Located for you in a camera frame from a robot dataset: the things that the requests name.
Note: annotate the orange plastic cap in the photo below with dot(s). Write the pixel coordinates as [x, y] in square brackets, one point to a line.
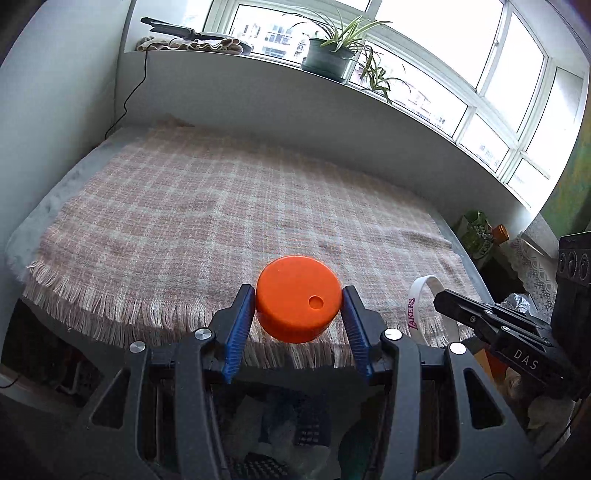
[295, 295]

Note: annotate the white wristband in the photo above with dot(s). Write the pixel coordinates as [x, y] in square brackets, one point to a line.
[413, 309]

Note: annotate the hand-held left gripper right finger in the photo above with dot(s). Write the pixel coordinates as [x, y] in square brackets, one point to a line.
[355, 323]

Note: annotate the beige cloth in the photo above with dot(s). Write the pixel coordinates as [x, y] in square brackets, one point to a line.
[207, 46]

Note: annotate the small orange jar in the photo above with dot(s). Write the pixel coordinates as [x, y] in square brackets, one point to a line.
[500, 233]

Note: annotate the white lace cloth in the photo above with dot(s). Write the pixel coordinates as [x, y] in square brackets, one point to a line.
[535, 272]

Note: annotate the potted spider plant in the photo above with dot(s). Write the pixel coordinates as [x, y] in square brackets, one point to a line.
[325, 60]

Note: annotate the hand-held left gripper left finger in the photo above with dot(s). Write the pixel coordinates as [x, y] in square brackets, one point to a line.
[240, 323]

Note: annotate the green patterned container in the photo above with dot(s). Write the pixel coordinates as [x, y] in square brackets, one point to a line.
[475, 235]

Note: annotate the orange box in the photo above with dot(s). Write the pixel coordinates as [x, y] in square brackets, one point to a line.
[491, 362]

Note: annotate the black speaker box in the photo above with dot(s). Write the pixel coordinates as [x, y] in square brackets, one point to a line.
[575, 277]

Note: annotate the black hair straightener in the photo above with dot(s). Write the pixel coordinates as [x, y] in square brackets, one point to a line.
[166, 26]

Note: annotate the green painted panel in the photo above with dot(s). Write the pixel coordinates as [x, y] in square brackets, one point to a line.
[572, 184]

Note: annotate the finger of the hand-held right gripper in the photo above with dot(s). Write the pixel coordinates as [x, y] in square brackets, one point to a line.
[480, 310]
[466, 323]

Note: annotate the white framed window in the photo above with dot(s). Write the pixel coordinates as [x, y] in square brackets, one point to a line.
[508, 69]

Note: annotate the person's right hand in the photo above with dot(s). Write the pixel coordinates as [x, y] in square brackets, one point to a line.
[549, 415]

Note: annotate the pink plaid blanket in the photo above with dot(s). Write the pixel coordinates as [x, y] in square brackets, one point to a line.
[184, 207]

